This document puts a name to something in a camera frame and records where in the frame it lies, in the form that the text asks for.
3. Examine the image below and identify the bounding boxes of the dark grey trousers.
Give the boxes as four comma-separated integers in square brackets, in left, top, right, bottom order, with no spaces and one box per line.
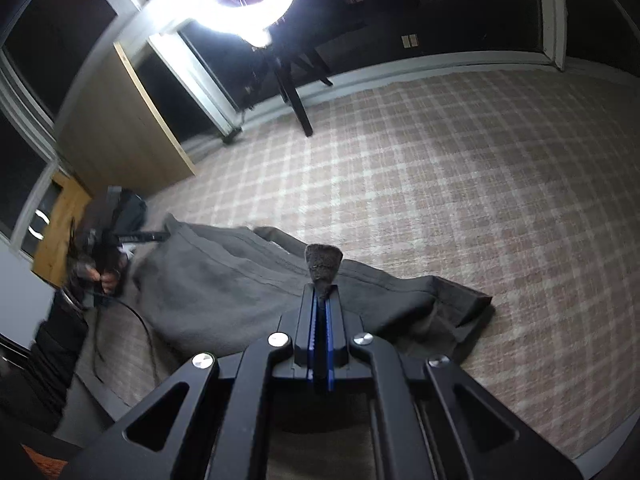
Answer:
[132,216,495,363]

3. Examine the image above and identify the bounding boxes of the person's left hand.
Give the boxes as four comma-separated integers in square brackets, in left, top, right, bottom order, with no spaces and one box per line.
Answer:
[79,264,120,295]

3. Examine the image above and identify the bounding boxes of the light wooden headboard panel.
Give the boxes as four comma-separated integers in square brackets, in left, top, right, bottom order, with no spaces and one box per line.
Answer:
[58,44,195,196]

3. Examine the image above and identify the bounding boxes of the pink plaid bed sheet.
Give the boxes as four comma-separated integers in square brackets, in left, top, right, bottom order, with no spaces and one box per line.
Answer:
[74,68,640,480]

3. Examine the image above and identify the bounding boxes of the black cable on bed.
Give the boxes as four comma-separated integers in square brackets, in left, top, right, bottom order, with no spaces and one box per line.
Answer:
[84,291,164,388]

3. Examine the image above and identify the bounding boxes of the white window frame post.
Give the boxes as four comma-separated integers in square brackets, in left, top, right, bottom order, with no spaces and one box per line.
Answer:
[148,32,242,144]

